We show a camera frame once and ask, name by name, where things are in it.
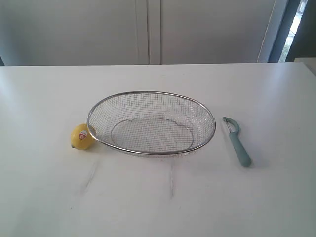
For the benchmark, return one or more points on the white cabinet doors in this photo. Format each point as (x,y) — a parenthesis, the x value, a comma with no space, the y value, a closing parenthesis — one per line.
(131,32)

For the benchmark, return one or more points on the yellow lemon with sticker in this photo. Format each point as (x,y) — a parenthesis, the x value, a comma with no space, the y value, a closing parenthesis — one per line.
(81,139)

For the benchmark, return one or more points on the teal handled peeler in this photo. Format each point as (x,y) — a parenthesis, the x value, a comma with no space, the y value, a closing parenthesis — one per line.
(234,129)

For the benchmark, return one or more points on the oval wire mesh basket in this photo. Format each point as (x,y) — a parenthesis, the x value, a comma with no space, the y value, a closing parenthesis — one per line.
(151,123)

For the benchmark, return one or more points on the grey window frame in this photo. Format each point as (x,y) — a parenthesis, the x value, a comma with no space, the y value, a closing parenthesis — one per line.
(304,42)

